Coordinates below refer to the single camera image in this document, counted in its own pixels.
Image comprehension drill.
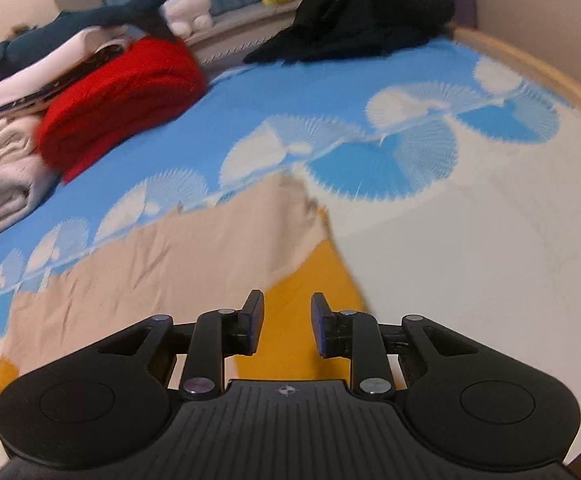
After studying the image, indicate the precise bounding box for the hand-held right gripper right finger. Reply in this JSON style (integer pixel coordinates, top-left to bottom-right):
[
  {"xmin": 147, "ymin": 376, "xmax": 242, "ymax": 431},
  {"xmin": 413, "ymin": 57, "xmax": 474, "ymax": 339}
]
[{"xmin": 311, "ymin": 292, "xmax": 476, "ymax": 398}]

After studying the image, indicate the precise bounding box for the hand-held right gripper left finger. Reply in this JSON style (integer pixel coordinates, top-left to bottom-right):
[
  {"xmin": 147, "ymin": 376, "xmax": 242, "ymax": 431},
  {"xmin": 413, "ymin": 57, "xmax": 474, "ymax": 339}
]
[{"xmin": 95, "ymin": 290, "xmax": 265, "ymax": 401}]

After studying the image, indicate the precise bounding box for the beige jacket with yellow lining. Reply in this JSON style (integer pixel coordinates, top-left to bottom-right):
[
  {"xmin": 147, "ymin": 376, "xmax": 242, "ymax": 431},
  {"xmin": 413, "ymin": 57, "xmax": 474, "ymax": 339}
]
[{"xmin": 0, "ymin": 172, "xmax": 372, "ymax": 401}]

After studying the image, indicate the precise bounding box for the black clothes pile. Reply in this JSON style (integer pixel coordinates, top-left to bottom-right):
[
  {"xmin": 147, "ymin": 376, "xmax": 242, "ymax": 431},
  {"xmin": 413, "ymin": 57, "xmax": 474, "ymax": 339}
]
[{"xmin": 243, "ymin": 0, "xmax": 456, "ymax": 66}]

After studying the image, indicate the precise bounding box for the blue and white printed blanket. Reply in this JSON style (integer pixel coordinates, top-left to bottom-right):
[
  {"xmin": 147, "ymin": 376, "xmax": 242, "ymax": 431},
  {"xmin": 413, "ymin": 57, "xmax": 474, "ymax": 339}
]
[{"xmin": 0, "ymin": 35, "xmax": 581, "ymax": 461}]

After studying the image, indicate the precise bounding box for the red folded knit sweater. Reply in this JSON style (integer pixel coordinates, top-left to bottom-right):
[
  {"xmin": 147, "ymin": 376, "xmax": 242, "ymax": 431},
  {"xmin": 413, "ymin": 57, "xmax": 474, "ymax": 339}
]
[{"xmin": 35, "ymin": 37, "xmax": 208, "ymax": 184}]

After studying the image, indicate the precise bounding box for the pale folded fleece garment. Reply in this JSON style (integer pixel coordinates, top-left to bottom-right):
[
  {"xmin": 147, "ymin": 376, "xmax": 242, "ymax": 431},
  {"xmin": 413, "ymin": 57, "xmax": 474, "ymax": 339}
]
[{"xmin": 0, "ymin": 115, "xmax": 57, "ymax": 241}]

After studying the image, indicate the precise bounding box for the white plush toy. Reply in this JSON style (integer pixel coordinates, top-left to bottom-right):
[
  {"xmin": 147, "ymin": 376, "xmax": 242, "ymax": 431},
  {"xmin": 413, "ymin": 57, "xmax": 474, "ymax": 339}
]
[{"xmin": 163, "ymin": 0, "xmax": 216, "ymax": 37}]

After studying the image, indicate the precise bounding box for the dark patterned folded garment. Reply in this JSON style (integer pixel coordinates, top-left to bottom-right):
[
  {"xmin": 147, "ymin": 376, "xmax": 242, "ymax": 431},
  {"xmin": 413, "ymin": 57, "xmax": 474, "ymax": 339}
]
[{"xmin": 0, "ymin": 42, "xmax": 136, "ymax": 127}]

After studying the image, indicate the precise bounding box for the teal shark plush toy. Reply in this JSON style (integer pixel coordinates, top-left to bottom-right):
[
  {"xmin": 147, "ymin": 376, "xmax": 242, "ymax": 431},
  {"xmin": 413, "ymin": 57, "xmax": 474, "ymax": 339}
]
[{"xmin": 0, "ymin": 0, "xmax": 187, "ymax": 82}]

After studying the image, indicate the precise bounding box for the wooden bed frame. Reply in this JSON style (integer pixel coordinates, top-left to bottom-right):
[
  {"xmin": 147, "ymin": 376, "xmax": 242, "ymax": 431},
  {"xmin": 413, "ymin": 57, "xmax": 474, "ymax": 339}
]
[{"xmin": 449, "ymin": 25, "xmax": 581, "ymax": 133}]

